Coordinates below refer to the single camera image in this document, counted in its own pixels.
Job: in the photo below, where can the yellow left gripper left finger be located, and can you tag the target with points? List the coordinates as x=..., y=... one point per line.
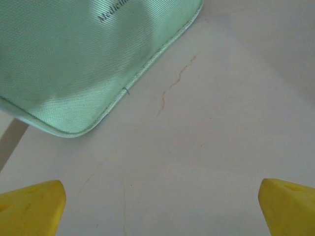
x=29, y=211

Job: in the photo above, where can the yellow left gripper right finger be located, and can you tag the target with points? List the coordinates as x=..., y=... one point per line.
x=290, y=211

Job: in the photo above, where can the mint green fabric medicine pouch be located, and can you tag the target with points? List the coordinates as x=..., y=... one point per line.
x=73, y=61

